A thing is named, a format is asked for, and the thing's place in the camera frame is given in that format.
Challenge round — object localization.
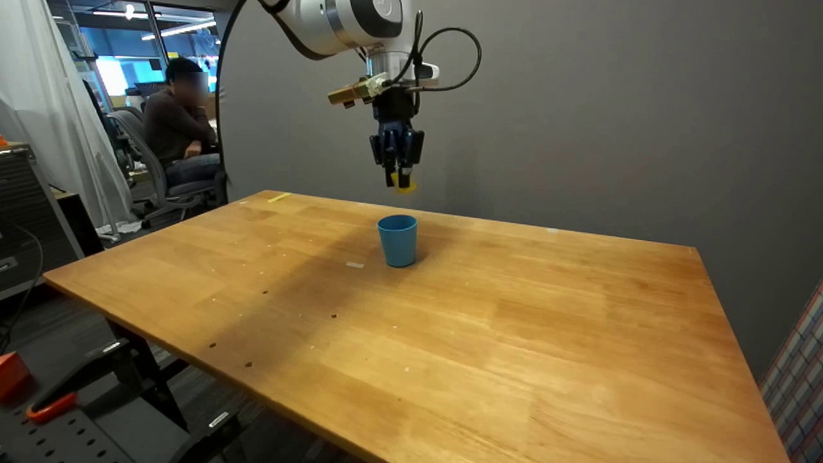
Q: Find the black table leg frame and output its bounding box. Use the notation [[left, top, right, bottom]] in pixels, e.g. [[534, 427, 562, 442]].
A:
[[30, 321, 246, 463]]

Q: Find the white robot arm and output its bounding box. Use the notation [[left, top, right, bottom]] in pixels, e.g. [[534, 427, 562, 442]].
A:
[[256, 0, 424, 188]]

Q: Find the blue plastic cup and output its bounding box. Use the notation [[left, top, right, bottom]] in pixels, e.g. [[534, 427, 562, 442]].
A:
[[377, 215, 415, 268]]

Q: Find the white curtain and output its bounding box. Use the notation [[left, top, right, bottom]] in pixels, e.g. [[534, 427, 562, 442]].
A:
[[0, 0, 136, 237]]

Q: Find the grey office chair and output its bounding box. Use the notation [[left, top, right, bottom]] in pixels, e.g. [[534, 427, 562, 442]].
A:
[[109, 108, 224, 226]]

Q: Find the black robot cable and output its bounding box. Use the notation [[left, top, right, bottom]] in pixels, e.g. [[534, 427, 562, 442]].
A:
[[409, 11, 484, 96]]

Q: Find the orange clamp handle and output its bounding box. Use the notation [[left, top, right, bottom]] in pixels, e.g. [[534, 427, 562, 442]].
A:
[[26, 390, 77, 424]]

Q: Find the black cabinet with fan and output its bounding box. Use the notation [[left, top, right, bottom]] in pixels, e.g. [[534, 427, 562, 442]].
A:
[[0, 143, 82, 301]]

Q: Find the plaid cloth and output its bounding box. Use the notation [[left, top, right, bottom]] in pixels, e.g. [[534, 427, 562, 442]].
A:
[[761, 289, 823, 463]]

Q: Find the seated person in dark shirt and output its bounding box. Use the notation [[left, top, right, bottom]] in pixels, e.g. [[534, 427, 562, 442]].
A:
[[143, 56, 220, 183]]

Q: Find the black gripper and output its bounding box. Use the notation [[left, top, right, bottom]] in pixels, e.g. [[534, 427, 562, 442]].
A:
[[369, 88, 424, 188]]

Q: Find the orange box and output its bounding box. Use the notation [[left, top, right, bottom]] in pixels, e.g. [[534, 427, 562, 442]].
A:
[[0, 352, 30, 400]]

